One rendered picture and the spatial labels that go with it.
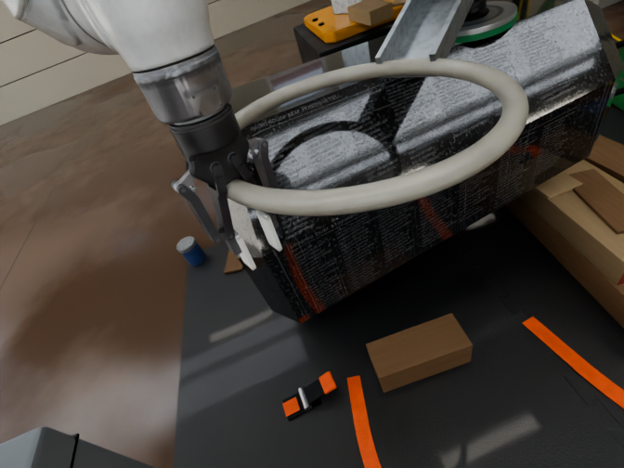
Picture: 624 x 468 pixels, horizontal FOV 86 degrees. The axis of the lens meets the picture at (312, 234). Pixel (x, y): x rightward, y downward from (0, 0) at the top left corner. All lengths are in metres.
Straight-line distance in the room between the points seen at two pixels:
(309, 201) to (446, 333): 0.87
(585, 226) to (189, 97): 1.24
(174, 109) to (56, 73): 7.11
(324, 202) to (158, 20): 0.22
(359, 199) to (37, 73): 7.32
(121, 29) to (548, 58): 0.99
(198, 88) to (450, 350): 0.99
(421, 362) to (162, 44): 1.01
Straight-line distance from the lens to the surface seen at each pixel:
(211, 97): 0.39
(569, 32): 1.20
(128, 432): 1.60
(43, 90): 7.62
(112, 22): 0.38
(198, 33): 0.38
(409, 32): 0.88
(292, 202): 0.38
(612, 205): 1.46
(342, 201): 0.36
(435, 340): 1.16
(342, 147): 0.89
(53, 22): 0.50
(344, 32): 1.64
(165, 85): 0.38
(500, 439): 1.20
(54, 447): 0.61
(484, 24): 1.08
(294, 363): 1.33
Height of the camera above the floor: 1.17
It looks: 42 degrees down
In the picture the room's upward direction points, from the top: 21 degrees counter-clockwise
